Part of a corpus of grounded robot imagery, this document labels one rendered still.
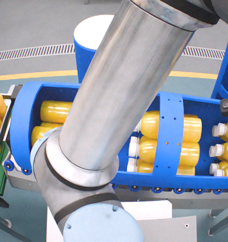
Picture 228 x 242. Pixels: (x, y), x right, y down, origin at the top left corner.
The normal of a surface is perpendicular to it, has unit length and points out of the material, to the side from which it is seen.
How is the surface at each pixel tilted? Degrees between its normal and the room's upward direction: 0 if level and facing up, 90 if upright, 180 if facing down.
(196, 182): 83
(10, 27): 0
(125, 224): 7
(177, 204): 71
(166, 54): 86
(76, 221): 7
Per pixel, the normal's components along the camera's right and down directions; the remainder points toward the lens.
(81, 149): -0.36, 0.53
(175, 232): -0.01, -0.56
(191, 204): -0.12, 0.59
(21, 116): -0.05, -0.22
